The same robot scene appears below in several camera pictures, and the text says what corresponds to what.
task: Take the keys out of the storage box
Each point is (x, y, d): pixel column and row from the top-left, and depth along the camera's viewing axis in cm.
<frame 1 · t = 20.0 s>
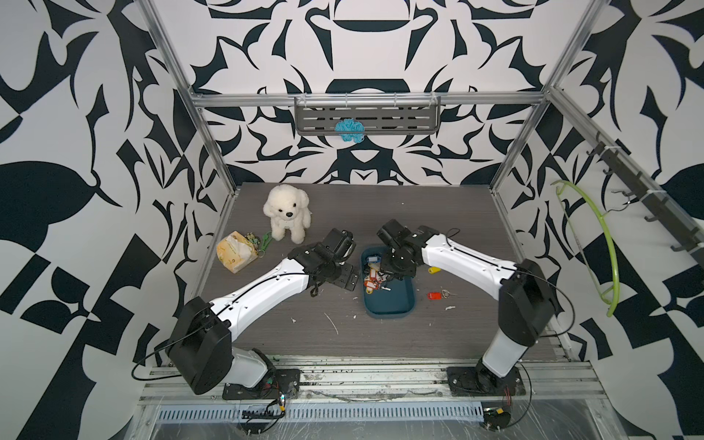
left hand: (342, 265, 83), fingers open
right hand: (385, 266, 87), fingers closed
teal plastic storage box: (400, 302, 87), point 4 cm above the table
white plush dog: (288, 207, 93), point 18 cm above the table
yellow paper bag: (236, 251, 97), point 5 cm above the table
blue scrunchie: (349, 129, 93), point 34 cm above the table
red tag key: (439, 295, 93), on the table
green keychain bundle: (268, 237, 106), on the table
blue tag key: (370, 259, 98), point 3 cm above the table

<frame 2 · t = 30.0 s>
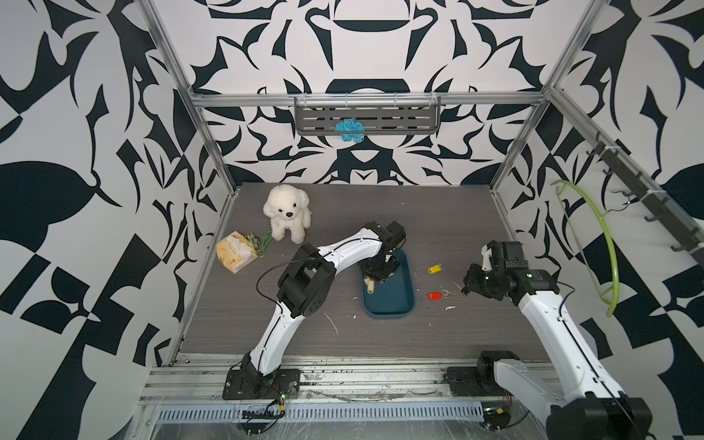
left hand: (376, 270, 93), fingers open
right hand: (467, 275, 81), fingers closed
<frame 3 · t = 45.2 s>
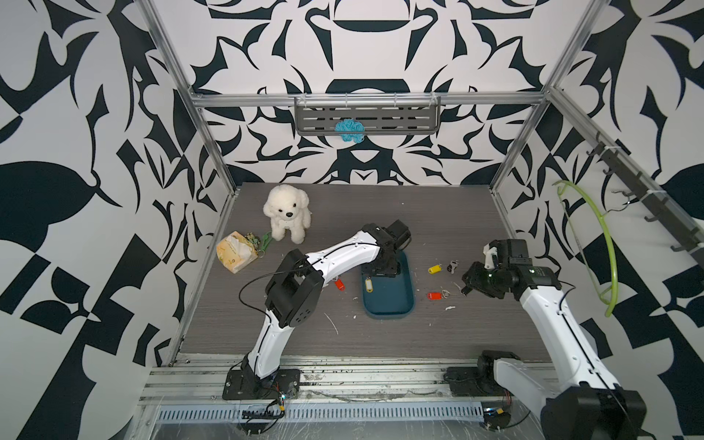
left hand: (385, 267, 89), fingers open
right hand: (468, 273, 81), fingers open
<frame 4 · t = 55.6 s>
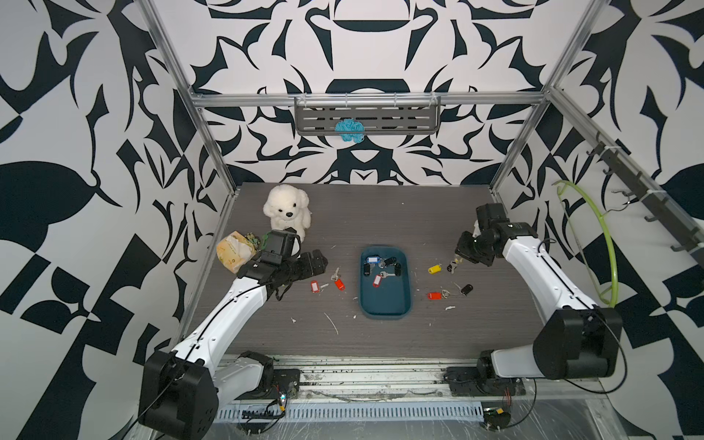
left hand: (314, 260, 83), fingers open
right hand: (461, 247, 86), fingers closed
black tag key: (467, 290, 93), on the table
red tag key front left: (377, 281, 95), on the table
black tag key 2: (367, 269, 98), on the table
black tag key 3: (398, 269, 98), on the table
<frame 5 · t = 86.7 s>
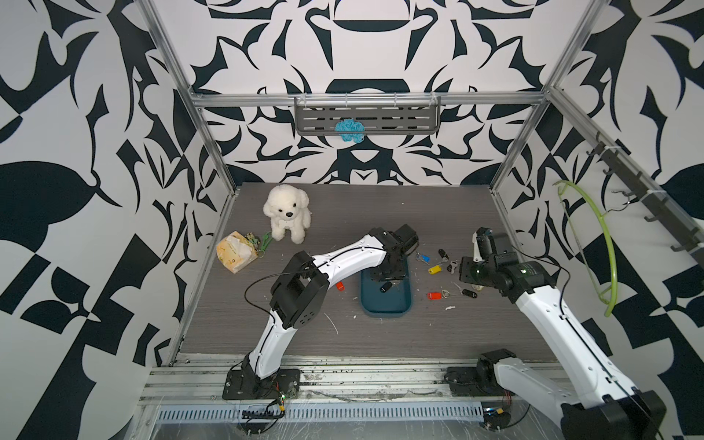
left hand: (394, 271, 89), fingers open
right hand: (465, 263, 79), fingers closed
blue tag key: (423, 258, 101), on the table
